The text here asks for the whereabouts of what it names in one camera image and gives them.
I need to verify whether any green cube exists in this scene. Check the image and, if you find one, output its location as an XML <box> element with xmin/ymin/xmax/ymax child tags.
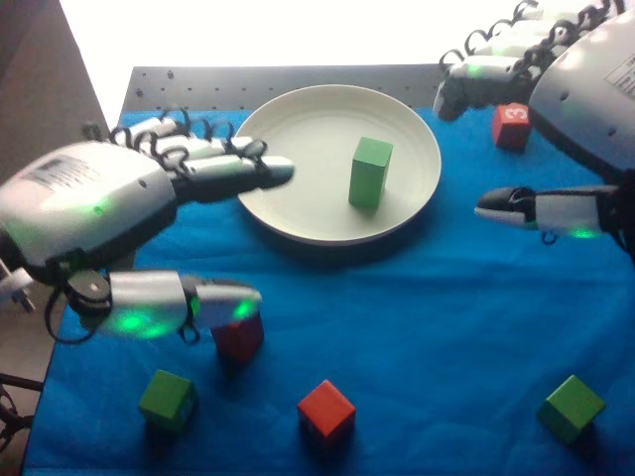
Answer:
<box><xmin>137</xmin><ymin>369</ymin><xmax>195</xmax><ymax>433</ymax></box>
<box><xmin>537</xmin><ymin>374</ymin><xmax>607</xmax><ymax>445</ymax></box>

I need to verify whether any blue cloth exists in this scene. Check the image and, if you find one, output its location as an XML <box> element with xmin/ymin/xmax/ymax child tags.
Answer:
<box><xmin>22</xmin><ymin>104</ymin><xmax>635</xmax><ymax>476</ymax></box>

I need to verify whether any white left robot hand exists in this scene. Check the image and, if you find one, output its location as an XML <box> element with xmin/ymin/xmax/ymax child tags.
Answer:
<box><xmin>0</xmin><ymin>104</ymin><xmax>297</xmax><ymax>343</ymax></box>

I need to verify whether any white round plate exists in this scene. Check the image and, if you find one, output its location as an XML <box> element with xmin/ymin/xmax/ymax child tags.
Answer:
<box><xmin>232</xmin><ymin>83</ymin><xmax>443</xmax><ymax>247</ymax></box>

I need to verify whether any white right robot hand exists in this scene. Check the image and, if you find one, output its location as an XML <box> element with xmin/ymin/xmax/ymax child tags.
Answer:
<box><xmin>432</xmin><ymin>0</ymin><xmax>635</xmax><ymax>247</ymax></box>

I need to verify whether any plain red cube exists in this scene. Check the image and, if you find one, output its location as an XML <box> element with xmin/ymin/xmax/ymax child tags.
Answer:
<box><xmin>296</xmin><ymin>380</ymin><xmax>357</xmax><ymax>442</ymax></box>

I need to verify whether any red cube with number three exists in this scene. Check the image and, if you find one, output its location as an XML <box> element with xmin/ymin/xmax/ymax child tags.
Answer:
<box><xmin>491</xmin><ymin>102</ymin><xmax>532</xmax><ymax>152</ymax></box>

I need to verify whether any black perforated base board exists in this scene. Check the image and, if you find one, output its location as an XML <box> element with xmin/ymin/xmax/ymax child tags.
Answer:
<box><xmin>118</xmin><ymin>62</ymin><xmax>447</xmax><ymax>118</ymax></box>

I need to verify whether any tall green block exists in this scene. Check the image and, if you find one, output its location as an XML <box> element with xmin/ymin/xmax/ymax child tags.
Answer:
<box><xmin>347</xmin><ymin>137</ymin><xmax>394</xmax><ymax>209</ymax></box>

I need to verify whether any black stand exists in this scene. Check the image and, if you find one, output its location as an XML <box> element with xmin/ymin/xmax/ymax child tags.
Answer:
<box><xmin>0</xmin><ymin>371</ymin><xmax>46</xmax><ymax>447</ymax></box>

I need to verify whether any tall red block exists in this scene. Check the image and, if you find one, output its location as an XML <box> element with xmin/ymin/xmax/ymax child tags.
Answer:
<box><xmin>211</xmin><ymin>314</ymin><xmax>266</xmax><ymax>363</ymax></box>

